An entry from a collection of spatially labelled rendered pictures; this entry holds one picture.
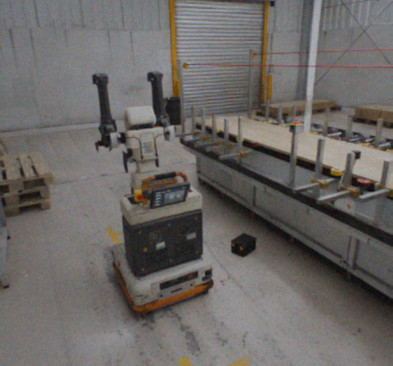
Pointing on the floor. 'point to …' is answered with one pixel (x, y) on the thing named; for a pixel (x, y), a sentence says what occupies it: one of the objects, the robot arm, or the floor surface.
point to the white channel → (313, 49)
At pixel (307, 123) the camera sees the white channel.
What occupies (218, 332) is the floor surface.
